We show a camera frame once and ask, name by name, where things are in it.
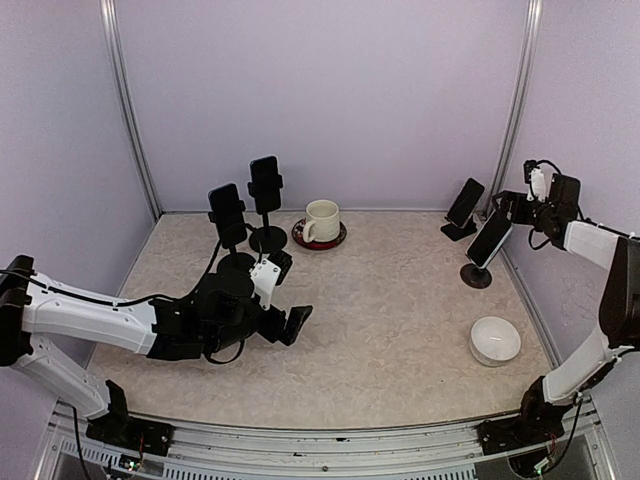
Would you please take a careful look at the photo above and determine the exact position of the white ceramic mug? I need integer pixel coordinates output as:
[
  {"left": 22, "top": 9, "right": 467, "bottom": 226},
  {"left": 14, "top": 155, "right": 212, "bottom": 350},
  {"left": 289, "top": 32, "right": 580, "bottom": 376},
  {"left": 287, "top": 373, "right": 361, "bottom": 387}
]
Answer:
[{"left": 302, "top": 199, "right": 340, "bottom": 243}]

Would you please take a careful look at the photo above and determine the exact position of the black folding phone stand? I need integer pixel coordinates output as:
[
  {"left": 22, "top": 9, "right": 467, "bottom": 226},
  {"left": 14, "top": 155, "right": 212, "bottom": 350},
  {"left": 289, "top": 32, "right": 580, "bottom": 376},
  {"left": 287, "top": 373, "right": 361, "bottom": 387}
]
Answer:
[{"left": 440, "top": 214, "right": 477, "bottom": 242}]

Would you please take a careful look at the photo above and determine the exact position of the black phone crossing stack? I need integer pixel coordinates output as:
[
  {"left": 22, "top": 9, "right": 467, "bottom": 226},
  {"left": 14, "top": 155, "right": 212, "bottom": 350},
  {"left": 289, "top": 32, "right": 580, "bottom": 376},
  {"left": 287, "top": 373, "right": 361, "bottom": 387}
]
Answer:
[{"left": 208, "top": 183, "right": 248, "bottom": 249}]

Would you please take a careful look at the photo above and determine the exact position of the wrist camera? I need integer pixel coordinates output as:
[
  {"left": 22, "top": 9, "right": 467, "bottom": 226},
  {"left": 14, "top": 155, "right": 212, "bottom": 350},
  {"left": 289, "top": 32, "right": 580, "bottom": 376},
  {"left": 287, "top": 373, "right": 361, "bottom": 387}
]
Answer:
[
  {"left": 523, "top": 160, "right": 547, "bottom": 203},
  {"left": 249, "top": 250, "right": 293, "bottom": 311}
]

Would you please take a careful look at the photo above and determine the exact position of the tall black clamp phone stand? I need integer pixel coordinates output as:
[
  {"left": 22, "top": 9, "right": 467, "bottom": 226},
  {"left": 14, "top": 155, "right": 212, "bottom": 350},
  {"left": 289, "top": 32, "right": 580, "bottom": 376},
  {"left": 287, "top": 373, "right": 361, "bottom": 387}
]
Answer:
[{"left": 246, "top": 172, "right": 289, "bottom": 254}]

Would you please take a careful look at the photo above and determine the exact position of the light blue bottom phone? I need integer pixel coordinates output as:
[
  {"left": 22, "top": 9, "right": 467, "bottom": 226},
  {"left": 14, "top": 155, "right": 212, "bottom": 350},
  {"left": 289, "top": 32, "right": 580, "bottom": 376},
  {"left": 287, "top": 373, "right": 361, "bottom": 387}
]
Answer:
[{"left": 466, "top": 211, "right": 513, "bottom": 269}]

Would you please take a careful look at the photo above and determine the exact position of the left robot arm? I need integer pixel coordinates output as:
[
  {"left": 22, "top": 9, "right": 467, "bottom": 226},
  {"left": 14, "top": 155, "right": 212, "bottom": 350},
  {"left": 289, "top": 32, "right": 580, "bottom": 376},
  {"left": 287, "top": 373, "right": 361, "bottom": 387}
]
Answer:
[{"left": 1, "top": 255, "right": 312, "bottom": 449}]

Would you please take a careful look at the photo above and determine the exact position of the red round coaster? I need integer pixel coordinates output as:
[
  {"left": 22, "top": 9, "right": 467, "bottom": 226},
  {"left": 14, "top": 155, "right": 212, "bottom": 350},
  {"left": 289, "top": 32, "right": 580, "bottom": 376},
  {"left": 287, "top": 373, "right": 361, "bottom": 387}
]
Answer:
[{"left": 291, "top": 218, "right": 347, "bottom": 250}]

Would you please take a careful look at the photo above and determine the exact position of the white bowl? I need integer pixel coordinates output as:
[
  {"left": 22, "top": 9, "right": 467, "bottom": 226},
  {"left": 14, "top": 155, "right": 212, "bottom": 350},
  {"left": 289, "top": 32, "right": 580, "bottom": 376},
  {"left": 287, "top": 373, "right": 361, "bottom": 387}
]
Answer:
[{"left": 469, "top": 316, "right": 522, "bottom": 367}]

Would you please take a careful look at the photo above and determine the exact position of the black plate phone stand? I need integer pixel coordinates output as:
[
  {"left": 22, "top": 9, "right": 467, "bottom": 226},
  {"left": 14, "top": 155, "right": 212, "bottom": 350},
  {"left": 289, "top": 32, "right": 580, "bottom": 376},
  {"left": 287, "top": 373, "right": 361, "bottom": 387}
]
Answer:
[{"left": 459, "top": 262, "right": 493, "bottom": 289}]

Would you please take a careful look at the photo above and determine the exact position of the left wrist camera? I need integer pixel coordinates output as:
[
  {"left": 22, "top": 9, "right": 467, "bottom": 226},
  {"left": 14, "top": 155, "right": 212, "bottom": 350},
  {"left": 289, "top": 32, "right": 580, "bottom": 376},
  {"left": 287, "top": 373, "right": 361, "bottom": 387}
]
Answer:
[{"left": 249, "top": 250, "right": 293, "bottom": 311}]

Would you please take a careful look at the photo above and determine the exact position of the short black phone stand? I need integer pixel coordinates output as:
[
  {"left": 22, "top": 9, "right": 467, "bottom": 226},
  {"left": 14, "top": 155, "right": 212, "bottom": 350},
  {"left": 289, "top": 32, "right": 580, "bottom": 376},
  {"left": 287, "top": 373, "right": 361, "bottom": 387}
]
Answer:
[{"left": 206, "top": 197, "right": 259, "bottom": 280}]

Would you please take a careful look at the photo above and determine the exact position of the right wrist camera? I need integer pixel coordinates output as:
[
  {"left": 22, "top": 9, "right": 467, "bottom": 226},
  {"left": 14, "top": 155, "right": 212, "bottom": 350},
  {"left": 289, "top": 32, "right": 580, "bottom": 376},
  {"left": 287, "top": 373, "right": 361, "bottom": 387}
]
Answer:
[{"left": 523, "top": 160, "right": 547, "bottom": 203}]

